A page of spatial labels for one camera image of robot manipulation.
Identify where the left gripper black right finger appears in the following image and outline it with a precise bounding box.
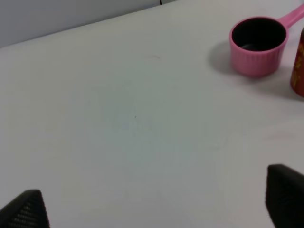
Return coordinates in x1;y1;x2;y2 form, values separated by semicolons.
266;164;304;228

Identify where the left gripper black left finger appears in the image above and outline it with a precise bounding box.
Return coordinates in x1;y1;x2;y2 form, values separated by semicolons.
0;190;50;228

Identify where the red can with yellow print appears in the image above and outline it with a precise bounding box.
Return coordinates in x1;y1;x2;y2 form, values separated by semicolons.
290;29;304;97

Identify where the pink toy saucepan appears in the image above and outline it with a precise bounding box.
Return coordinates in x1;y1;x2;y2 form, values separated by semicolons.
229;4;304;78

